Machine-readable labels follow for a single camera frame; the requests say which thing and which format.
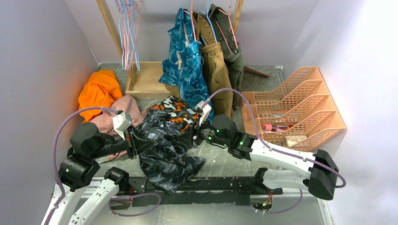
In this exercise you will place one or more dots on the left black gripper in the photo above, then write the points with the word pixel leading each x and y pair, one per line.
pixel 141 136

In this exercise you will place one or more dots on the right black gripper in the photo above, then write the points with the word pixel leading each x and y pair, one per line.
pixel 187 138

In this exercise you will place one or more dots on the dark leaf print shorts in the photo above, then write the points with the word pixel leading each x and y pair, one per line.
pixel 166 165

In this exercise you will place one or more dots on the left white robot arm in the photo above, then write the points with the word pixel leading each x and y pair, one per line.
pixel 77 170

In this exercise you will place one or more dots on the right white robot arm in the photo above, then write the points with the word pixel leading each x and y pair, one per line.
pixel 316 172

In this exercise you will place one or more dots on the orange camouflage shorts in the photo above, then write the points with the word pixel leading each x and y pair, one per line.
pixel 178 112

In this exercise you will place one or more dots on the brown hanging shorts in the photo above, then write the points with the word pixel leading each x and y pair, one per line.
pixel 214 69

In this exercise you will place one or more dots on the blue leaf print shorts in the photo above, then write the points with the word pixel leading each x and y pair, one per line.
pixel 183 67

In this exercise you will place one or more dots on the dark green hanging shorts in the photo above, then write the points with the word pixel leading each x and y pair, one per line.
pixel 230 47

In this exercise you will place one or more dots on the wooden clothes rack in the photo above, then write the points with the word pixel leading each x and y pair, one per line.
pixel 139 84

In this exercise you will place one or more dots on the orange garment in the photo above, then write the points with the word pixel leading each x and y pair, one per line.
pixel 101 90

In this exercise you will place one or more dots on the pink item in organizer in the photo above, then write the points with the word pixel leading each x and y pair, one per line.
pixel 267 127

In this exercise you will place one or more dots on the peach plastic file organizer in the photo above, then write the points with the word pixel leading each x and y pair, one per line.
pixel 302 100

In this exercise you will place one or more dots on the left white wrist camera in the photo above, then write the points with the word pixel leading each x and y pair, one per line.
pixel 121 122

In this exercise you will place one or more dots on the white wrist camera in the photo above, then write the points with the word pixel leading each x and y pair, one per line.
pixel 121 122
pixel 204 110

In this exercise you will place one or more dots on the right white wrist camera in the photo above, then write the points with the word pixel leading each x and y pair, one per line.
pixel 204 110

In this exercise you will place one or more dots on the empty wire hangers bunch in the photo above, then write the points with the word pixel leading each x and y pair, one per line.
pixel 128 23

